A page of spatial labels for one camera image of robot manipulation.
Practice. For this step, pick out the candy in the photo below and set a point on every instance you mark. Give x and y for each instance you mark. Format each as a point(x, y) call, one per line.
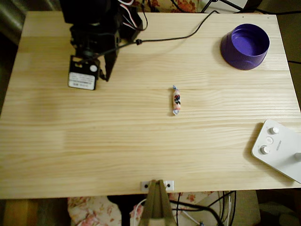
point(176, 101)

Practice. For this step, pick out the floral fabric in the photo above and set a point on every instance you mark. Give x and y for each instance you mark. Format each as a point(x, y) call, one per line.
point(89, 209)
point(185, 4)

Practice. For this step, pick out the white mounting bracket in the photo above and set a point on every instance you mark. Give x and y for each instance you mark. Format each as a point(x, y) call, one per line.
point(143, 184)

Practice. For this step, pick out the dark leather sofa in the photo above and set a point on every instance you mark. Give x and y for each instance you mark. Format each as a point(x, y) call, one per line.
point(11, 18)

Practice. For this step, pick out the white lamp base with knobs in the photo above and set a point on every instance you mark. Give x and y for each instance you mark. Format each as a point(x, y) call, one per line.
point(282, 160)

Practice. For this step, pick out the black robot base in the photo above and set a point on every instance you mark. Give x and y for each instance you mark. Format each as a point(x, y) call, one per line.
point(132, 35)

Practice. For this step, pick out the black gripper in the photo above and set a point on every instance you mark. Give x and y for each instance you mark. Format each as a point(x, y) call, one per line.
point(110, 61)

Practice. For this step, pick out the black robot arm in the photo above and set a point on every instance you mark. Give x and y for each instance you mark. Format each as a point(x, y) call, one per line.
point(87, 11)

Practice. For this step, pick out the purple bowl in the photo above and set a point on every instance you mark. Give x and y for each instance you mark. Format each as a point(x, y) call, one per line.
point(235, 58)

